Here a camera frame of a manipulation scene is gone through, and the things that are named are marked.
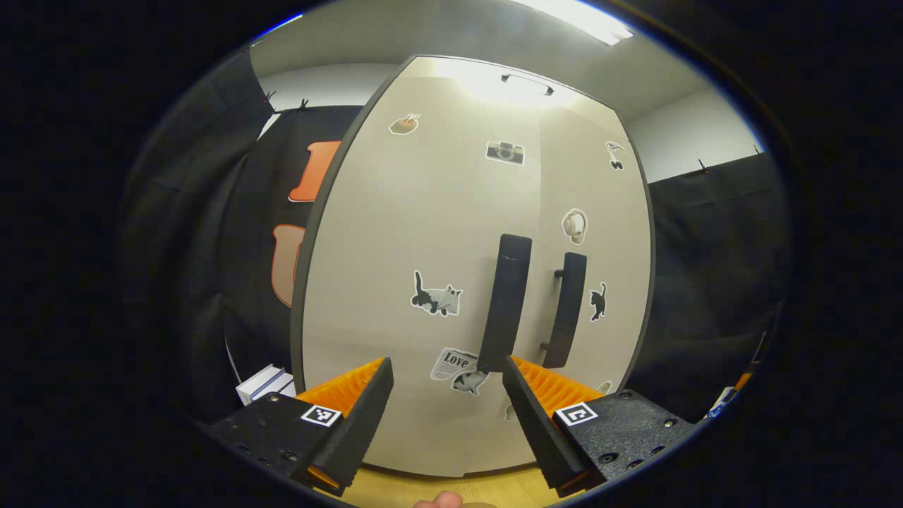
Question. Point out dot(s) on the white cabinet door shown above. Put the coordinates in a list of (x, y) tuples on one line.
[(607, 190), (395, 226)]

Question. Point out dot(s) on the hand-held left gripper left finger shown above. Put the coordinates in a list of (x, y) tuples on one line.
[(356, 423)]

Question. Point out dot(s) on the white box with blue stripe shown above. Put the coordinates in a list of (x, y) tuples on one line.
[(267, 384)]

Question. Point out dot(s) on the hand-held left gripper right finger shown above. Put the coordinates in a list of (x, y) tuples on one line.
[(540, 430)]

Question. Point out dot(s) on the ceiling light panel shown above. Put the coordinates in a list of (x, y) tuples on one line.
[(578, 17)]

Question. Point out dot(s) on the white cabinet with grey interior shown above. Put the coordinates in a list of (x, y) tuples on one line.
[(296, 331)]

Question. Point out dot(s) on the white and blue object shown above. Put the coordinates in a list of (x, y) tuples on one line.
[(721, 403)]

